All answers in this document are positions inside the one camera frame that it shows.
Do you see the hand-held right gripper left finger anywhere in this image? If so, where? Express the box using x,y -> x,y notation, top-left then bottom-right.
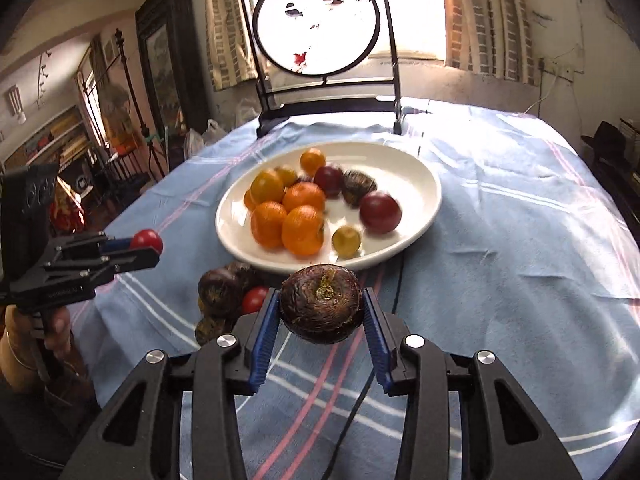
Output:
64,287 -> 282,480

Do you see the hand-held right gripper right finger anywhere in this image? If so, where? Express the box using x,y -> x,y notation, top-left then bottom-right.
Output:
361,287 -> 583,480

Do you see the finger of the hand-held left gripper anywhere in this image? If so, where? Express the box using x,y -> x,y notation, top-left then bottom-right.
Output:
10,249 -> 161,307
47,231 -> 133,262

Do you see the red cherry tomato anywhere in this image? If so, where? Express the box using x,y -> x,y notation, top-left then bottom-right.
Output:
241,286 -> 271,315
129,229 -> 164,256

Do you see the large dark water chestnut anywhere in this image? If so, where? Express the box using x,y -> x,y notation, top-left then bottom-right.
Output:
279,264 -> 362,345

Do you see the small yellow kumquat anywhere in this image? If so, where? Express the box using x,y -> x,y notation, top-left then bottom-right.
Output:
332,226 -> 362,256

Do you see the large orange mandarin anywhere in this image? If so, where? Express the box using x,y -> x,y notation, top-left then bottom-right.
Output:
281,204 -> 326,257
250,201 -> 288,250

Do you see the dark red plum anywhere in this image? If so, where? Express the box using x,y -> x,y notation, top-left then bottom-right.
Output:
313,165 -> 345,199
359,192 -> 403,234

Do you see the yellow-orange mandarin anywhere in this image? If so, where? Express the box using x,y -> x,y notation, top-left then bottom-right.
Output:
250,170 -> 286,205

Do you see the white oval plate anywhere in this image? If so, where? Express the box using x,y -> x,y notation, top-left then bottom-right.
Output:
215,141 -> 443,275

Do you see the person's left forearm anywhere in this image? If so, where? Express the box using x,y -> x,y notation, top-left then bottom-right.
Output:
0,332 -> 43,393

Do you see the person's left hand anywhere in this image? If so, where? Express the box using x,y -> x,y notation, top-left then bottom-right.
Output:
5,305 -> 73,361

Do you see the wooden bookshelf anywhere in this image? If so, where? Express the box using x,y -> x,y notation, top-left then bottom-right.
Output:
5,105 -> 96,171

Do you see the white spiral bulb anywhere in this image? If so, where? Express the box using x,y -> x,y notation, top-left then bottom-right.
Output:
6,86 -> 27,125

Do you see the floor fan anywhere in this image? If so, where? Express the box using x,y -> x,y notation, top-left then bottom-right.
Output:
102,82 -> 133,126

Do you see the white plastic bag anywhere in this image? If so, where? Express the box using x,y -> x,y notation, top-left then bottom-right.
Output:
235,100 -> 261,127
202,119 -> 228,148

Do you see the black metal floor stand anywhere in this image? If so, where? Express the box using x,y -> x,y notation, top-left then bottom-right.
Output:
114,29 -> 166,181

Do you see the blue striped tablecloth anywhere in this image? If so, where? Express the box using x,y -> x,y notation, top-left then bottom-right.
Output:
67,97 -> 640,480

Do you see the dark framed painting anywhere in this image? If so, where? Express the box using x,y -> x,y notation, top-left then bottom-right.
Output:
135,0 -> 211,161

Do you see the round bird painting table screen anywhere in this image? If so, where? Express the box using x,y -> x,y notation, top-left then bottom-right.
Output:
239,0 -> 405,140

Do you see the brick pattern curtain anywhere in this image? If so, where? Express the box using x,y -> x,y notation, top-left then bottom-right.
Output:
206,0 -> 261,92
442,0 -> 536,85

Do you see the black hat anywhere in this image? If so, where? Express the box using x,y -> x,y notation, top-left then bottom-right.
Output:
581,121 -> 628,158

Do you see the bright window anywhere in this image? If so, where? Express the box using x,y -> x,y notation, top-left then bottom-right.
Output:
245,0 -> 446,63

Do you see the black cable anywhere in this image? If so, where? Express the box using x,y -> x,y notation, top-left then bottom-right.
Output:
342,267 -> 403,436

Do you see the white power cord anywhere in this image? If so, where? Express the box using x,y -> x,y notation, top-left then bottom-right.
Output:
522,72 -> 556,116

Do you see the white wall socket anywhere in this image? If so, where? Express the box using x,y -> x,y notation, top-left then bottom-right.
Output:
542,60 -> 576,80

